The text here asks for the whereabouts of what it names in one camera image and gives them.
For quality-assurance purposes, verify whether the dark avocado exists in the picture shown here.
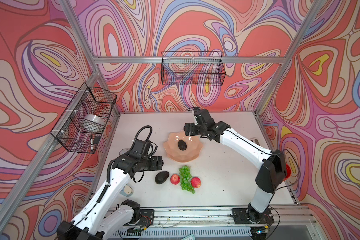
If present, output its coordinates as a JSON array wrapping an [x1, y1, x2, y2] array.
[[178, 140, 188, 151], [155, 171, 170, 185]]

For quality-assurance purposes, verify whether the red apple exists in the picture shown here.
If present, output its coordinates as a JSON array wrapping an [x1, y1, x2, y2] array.
[[170, 174, 180, 185], [191, 177, 201, 188]]

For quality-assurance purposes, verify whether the green grape bunch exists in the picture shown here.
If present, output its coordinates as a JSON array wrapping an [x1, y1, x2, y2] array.
[[179, 165, 195, 194]]

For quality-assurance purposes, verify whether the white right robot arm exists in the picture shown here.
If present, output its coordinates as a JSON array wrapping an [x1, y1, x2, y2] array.
[[184, 107, 288, 224]]

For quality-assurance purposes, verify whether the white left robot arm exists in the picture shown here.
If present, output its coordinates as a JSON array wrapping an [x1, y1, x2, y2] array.
[[56, 140, 164, 240]]

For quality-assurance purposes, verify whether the pink wavy fruit bowl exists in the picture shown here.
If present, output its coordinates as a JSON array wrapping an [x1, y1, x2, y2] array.
[[164, 131, 203, 163]]

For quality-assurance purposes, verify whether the black marker pen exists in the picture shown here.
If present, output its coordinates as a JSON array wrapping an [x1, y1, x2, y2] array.
[[90, 135, 94, 152]]

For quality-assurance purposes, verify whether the silver tape roll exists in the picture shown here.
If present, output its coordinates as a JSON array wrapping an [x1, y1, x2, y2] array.
[[82, 114, 106, 132]]

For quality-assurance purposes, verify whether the red emergency stop button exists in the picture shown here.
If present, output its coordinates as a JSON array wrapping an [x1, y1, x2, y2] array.
[[284, 164, 292, 181]]

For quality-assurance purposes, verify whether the black wire basket back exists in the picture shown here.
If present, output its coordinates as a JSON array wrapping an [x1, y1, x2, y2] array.
[[161, 50, 226, 86]]

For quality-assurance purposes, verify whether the black wire basket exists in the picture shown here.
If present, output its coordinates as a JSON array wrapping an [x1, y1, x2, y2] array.
[[51, 83, 117, 154], [161, 50, 226, 86]]

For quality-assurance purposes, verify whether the black wire basket left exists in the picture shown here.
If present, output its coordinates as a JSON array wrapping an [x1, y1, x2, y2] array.
[[51, 83, 117, 154]]

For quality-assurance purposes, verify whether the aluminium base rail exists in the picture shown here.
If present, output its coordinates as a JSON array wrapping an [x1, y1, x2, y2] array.
[[108, 205, 323, 240]]

